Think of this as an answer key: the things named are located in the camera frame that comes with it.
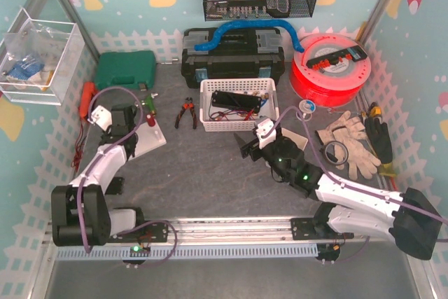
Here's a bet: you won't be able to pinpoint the large red spring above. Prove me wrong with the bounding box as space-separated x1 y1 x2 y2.
146 113 156 127

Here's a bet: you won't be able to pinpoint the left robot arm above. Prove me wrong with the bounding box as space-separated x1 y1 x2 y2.
51 106 167 249

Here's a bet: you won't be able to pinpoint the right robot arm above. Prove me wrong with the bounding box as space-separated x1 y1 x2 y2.
234 118 443 260

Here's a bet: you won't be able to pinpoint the small white tray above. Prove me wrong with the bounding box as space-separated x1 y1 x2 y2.
281 127 308 151

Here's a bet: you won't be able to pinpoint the white peg fixture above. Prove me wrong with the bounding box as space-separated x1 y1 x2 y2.
129 122 167 160

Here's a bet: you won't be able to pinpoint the red multimeter leads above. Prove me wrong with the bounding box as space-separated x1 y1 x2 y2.
71 121 87 172

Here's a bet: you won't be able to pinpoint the orange multimeter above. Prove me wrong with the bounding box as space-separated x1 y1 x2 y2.
78 81 98 122

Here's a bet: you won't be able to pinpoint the white perforated basket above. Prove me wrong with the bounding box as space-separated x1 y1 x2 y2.
199 78 279 132

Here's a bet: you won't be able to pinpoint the green plastic case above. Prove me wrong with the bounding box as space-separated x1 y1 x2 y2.
94 50 157 90

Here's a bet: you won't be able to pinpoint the tape roll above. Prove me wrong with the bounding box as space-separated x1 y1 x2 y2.
321 141 349 166

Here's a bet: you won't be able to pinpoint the white work gloves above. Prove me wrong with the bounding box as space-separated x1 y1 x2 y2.
315 111 381 181

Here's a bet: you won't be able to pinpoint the orange black pliers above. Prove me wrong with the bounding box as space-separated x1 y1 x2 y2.
174 97 198 130

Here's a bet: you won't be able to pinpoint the red filament spool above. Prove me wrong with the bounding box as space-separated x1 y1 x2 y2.
289 33 372 107

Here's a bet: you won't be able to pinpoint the black toolbox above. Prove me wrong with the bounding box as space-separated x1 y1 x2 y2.
181 28 285 89

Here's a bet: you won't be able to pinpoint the black glove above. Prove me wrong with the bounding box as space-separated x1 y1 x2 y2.
365 117 393 165

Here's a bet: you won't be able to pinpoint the clear acrylic box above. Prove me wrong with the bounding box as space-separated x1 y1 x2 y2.
1 9 85 106

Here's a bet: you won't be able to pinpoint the blue white gloves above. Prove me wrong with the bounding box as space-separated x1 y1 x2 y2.
6 55 44 84

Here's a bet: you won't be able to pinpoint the black red connector strip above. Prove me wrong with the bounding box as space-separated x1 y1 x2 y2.
306 46 368 71

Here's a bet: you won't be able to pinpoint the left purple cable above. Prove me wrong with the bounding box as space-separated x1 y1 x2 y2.
76 85 179 265

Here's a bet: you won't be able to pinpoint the purple cable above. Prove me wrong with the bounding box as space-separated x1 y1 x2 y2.
76 85 179 265
258 105 448 265

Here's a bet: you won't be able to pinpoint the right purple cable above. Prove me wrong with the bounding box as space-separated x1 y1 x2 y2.
258 105 448 265

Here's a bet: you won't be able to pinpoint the solder wire spool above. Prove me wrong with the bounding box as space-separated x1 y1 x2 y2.
296 99 316 122

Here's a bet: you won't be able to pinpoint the aluminium rail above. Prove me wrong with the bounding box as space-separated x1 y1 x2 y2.
43 212 396 244

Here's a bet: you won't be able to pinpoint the blue corrugated hose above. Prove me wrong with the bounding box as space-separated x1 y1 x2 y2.
195 19 305 53

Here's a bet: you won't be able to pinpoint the grey slotted cable duct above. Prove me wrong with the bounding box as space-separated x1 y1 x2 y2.
57 243 319 261

